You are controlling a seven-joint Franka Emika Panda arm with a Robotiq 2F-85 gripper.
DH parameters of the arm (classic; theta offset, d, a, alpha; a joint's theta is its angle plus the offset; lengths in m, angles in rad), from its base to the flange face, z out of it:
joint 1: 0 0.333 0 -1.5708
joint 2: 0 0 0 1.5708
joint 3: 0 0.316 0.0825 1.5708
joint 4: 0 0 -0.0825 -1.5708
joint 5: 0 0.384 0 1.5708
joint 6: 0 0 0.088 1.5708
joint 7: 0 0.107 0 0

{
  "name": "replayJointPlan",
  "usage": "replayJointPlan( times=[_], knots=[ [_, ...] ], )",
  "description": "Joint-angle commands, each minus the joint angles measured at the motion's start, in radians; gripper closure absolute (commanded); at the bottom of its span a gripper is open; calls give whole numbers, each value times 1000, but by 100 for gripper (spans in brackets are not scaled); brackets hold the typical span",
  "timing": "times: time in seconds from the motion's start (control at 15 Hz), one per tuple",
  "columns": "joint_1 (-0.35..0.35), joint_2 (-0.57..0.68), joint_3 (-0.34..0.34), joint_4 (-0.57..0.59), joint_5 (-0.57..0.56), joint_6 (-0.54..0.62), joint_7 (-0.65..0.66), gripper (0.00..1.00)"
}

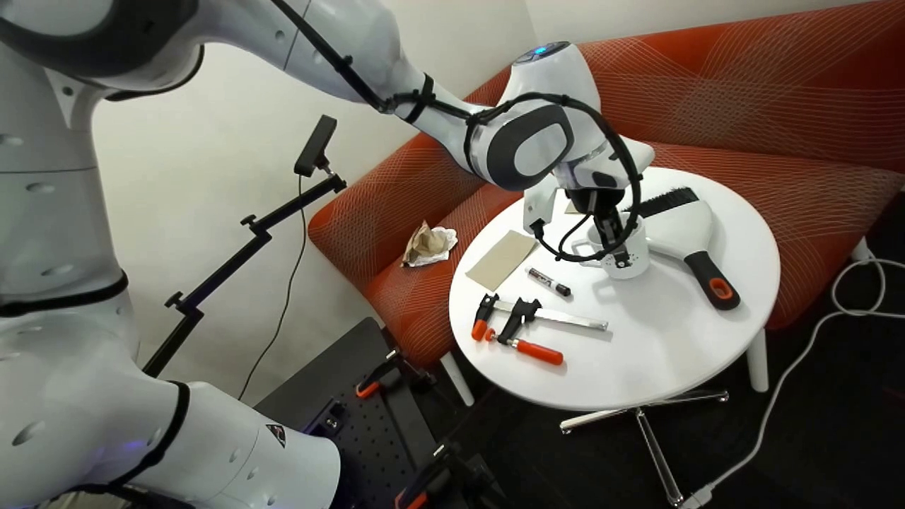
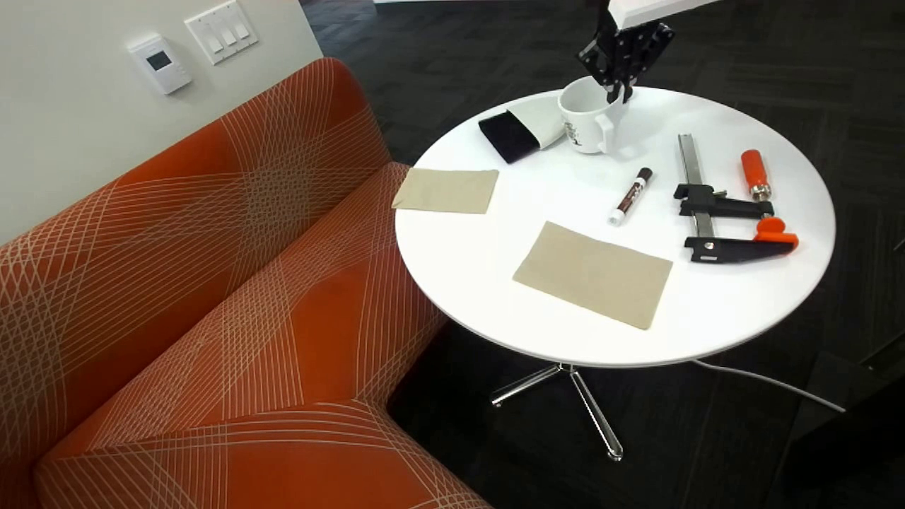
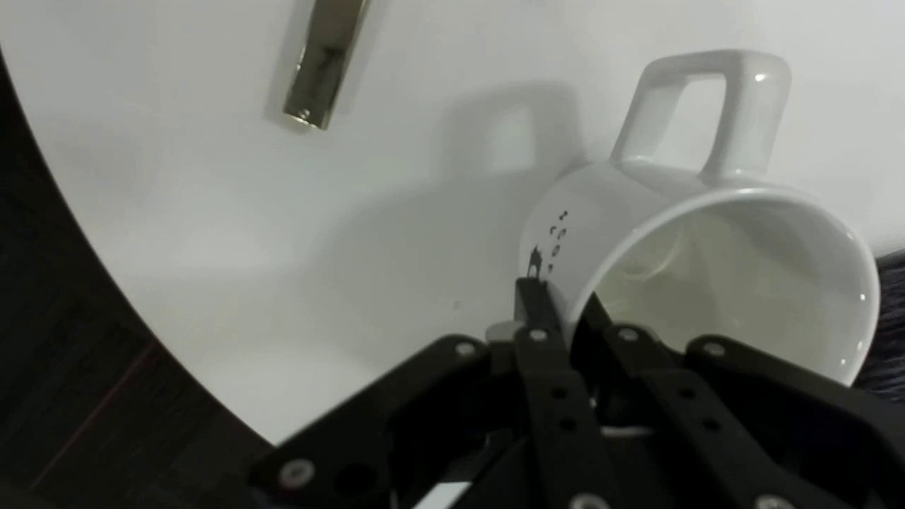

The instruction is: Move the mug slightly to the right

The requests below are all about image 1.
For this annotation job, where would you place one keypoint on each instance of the black marker pen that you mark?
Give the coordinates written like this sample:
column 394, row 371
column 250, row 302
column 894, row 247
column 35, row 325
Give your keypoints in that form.
column 550, row 281

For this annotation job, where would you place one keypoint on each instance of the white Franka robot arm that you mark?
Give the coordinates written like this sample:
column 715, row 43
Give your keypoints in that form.
column 73, row 405

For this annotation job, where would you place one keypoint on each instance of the black exterior camera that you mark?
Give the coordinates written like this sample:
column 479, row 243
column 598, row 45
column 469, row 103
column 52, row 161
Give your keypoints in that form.
column 315, row 144

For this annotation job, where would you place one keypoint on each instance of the white round table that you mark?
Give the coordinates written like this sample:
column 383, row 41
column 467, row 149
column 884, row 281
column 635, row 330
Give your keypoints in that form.
column 660, row 319

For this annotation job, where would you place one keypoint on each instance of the metal floor stand legs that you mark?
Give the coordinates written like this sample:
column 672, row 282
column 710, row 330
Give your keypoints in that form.
column 655, row 448

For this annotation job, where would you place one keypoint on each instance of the orange black base clamp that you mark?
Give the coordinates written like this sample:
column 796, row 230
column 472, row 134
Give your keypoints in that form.
column 427, row 483
column 375, row 383

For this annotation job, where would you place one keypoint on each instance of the red fabric corner sofa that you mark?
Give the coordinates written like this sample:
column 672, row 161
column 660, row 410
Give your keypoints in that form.
column 752, row 84

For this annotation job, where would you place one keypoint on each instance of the long bar clamp orange grip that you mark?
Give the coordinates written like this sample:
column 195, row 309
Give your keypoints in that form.
column 485, row 318

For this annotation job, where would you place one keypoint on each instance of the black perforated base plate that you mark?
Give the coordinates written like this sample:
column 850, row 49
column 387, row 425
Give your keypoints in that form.
column 370, row 441

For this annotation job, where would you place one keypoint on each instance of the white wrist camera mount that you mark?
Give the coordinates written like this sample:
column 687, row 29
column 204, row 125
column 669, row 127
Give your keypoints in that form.
column 540, row 203

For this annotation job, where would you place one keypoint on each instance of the crumpled tan paper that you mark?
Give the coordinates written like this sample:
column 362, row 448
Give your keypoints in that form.
column 427, row 243

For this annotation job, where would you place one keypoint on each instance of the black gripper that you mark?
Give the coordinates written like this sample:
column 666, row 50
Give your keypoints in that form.
column 594, row 193

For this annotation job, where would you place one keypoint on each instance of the black jointed camera stand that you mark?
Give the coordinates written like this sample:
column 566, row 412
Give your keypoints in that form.
column 221, row 270

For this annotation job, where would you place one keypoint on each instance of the large tan cardboard square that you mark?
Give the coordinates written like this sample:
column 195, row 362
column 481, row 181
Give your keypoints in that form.
column 501, row 260

